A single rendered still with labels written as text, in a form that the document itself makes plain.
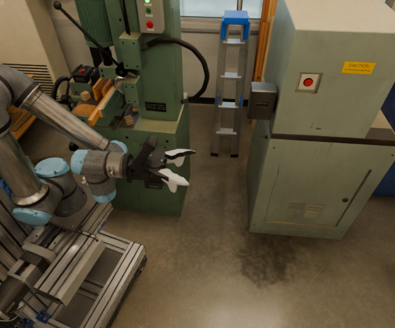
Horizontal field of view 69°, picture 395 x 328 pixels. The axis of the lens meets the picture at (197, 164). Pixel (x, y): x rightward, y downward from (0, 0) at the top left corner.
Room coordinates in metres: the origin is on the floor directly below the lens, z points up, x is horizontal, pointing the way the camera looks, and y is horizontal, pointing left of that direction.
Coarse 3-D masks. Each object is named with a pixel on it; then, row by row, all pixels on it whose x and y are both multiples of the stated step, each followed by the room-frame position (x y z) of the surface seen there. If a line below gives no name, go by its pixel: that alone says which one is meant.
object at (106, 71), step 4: (100, 64) 1.53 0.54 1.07; (112, 64) 1.53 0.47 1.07; (100, 68) 1.50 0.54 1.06; (104, 68) 1.50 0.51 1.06; (108, 68) 1.50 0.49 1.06; (112, 68) 1.49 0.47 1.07; (100, 72) 1.50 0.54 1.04; (104, 72) 1.50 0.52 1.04; (108, 72) 1.50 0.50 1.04; (112, 72) 1.49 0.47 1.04; (100, 76) 1.50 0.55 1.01; (104, 76) 1.50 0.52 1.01; (108, 76) 1.50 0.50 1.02; (112, 76) 1.49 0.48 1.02
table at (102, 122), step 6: (72, 96) 1.52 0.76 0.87; (78, 96) 1.52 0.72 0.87; (90, 96) 1.47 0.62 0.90; (120, 96) 1.50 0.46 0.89; (84, 102) 1.41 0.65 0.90; (90, 102) 1.41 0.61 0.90; (96, 102) 1.41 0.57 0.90; (120, 102) 1.48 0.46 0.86; (114, 108) 1.38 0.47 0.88; (108, 114) 1.30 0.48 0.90; (114, 114) 1.37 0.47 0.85; (84, 120) 1.28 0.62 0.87; (102, 120) 1.27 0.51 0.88; (108, 120) 1.28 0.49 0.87
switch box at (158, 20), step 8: (144, 0) 1.32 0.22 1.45; (152, 0) 1.31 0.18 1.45; (160, 0) 1.32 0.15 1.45; (144, 8) 1.32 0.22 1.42; (152, 8) 1.31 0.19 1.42; (160, 8) 1.31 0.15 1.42; (144, 16) 1.32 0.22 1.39; (160, 16) 1.31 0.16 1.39; (144, 24) 1.32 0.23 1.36; (160, 24) 1.31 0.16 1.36; (144, 32) 1.32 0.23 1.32; (152, 32) 1.31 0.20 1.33; (160, 32) 1.31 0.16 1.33
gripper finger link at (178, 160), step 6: (174, 150) 0.64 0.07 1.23; (180, 150) 0.64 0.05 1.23; (186, 150) 0.64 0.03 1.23; (192, 150) 0.64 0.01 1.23; (168, 156) 0.62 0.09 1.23; (174, 156) 0.62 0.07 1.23; (180, 156) 0.63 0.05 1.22; (168, 162) 0.62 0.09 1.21; (174, 162) 0.63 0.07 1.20; (180, 162) 0.63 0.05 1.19
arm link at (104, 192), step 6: (108, 180) 0.59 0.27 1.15; (114, 180) 0.62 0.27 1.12; (90, 186) 0.57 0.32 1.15; (96, 186) 0.57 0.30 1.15; (102, 186) 0.57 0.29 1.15; (108, 186) 0.58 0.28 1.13; (114, 186) 0.61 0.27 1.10; (90, 192) 0.58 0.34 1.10; (96, 192) 0.57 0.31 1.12; (102, 192) 0.57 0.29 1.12; (108, 192) 0.58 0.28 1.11; (114, 192) 0.60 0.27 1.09; (96, 198) 0.57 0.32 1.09; (102, 198) 0.57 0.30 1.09; (108, 198) 0.57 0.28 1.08
